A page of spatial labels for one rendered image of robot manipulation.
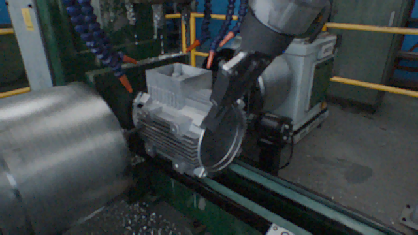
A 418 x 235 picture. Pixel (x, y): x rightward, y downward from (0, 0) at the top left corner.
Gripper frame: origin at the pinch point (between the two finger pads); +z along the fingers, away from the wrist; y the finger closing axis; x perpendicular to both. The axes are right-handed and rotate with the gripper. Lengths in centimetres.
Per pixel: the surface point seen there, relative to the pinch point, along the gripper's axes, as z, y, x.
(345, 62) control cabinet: 80, -311, -27
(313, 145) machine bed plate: 26, -54, 16
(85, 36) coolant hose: -4.2, 14.8, -21.6
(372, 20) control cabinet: 29, -312, -35
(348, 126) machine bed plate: 24, -79, 20
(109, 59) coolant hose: 0.2, 10.7, -19.7
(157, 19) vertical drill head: -5.2, -1.2, -22.8
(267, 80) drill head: 5.0, -30.2, -5.1
